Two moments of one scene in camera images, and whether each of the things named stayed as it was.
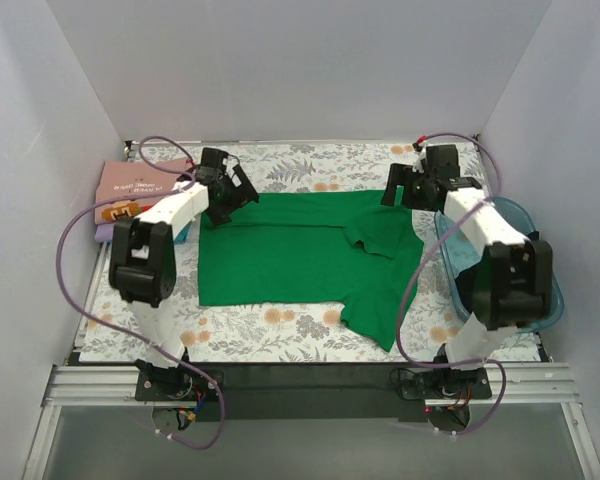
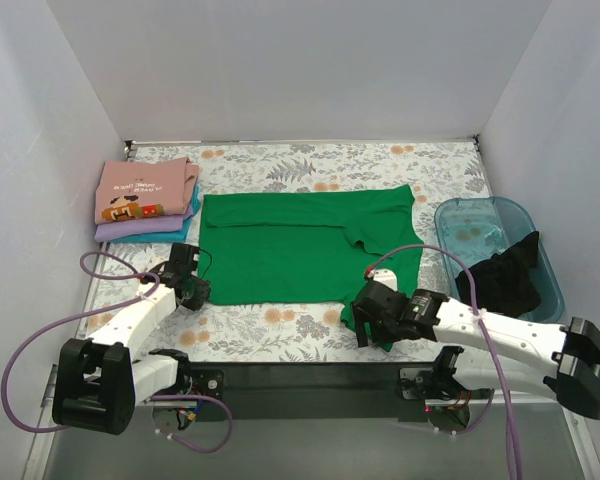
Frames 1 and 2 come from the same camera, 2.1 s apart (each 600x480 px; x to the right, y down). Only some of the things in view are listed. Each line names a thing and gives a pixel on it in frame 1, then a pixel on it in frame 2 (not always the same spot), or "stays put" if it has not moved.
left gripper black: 231,195 to 198,292
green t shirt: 320,248 stays put
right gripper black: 406,187 to 366,314
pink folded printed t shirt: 127,178 stays put
